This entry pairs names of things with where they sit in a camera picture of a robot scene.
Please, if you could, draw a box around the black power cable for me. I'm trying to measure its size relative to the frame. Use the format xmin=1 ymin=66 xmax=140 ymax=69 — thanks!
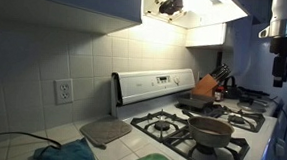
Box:
xmin=0 ymin=130 xmax=63 ymax=160

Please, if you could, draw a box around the grey pot holder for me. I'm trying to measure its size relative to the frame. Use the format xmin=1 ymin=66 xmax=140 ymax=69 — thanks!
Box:
xmin=79 ymin=117 xmax=133 ymax=150

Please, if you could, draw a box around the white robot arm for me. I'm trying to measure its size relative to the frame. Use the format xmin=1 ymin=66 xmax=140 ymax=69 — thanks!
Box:
xmin=258 ymin=0 xmax=287 ymax=87

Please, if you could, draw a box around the blue cloth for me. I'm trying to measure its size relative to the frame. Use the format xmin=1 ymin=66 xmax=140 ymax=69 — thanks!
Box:
xmin=32 ymin=138 xmax=96 ymax=160

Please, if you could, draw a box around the dark rectangular baking tray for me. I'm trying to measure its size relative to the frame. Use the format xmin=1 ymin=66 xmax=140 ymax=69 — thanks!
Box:
xmin=177 ymin=94 xmax=215 ymax=109

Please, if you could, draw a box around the round metal pot lid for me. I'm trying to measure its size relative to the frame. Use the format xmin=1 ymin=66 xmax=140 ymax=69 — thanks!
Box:
xmin=237 ymin=102 xmax=266 ymax=113

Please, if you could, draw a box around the black left stove grate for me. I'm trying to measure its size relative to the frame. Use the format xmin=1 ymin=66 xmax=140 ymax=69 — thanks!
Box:
xmin=131 ymin=110 xmax=250 ymax=160

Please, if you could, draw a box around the white range hood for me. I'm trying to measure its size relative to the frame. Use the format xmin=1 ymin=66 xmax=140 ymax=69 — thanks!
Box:
xmin=142 ymin=0 xmax=249 ymax=29

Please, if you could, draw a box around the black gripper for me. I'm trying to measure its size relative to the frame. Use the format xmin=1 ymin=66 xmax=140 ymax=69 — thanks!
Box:
xmin=270 ymin=37 xmax=287 ymax=87

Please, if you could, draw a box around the black kettle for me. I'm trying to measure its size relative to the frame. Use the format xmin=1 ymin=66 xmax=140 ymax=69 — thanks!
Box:
xmin=223 ymin=76 xmax=240 ymax=100

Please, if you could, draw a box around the red lidded jar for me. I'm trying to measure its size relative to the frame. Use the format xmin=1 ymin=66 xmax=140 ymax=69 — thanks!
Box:
xmin=215 ymin=87 xmax=224 ymax=102

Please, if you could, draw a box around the small brown metal pot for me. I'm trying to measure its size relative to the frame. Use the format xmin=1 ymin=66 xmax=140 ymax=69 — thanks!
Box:
xmin=182 ymin=109 xmax=235 ymax=148

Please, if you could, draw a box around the white gas stove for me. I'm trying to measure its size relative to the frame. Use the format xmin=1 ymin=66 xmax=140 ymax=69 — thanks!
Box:
xmin=111 ymin=69 xmax=276 ymax=160

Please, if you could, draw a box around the black right stove grate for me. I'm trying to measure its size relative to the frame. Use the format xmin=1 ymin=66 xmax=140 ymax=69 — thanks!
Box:
xmin=176 ymin=103 xmax=265 ymax=133

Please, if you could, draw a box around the wooden knife block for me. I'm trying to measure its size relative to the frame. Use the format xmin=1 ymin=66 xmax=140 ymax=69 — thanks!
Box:
xmin=192 ymin=74 xmax=217 ymax=96

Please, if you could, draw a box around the black stove grate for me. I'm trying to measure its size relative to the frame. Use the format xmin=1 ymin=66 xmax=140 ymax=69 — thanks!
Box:
xmin=131 ymin=110 xmax=250 ymax=160
xmin=176 ymin=103 xmax=265 ymax=133

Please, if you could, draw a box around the white wall outlet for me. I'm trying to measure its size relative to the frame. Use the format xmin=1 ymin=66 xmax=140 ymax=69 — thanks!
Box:
xmin=54 ymin=78 xmax=73 ymax=105

